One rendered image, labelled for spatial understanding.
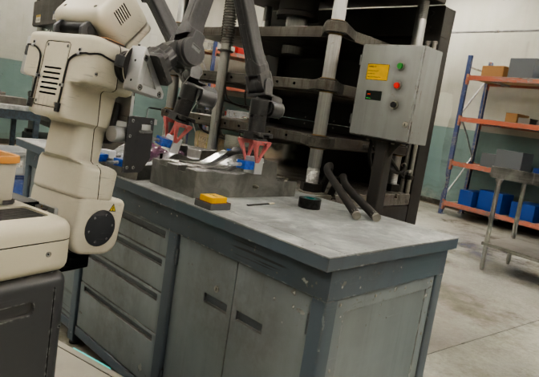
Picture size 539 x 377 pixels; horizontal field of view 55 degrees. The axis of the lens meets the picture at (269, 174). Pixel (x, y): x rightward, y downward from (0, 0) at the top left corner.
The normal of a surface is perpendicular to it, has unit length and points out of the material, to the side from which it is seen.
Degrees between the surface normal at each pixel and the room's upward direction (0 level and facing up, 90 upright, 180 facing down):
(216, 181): 90
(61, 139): 82
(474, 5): 90
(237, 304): 90
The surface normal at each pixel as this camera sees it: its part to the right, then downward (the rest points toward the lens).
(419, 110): 0.70, 0.19
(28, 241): 0.84, 0.19
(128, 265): -0.70, -0.02
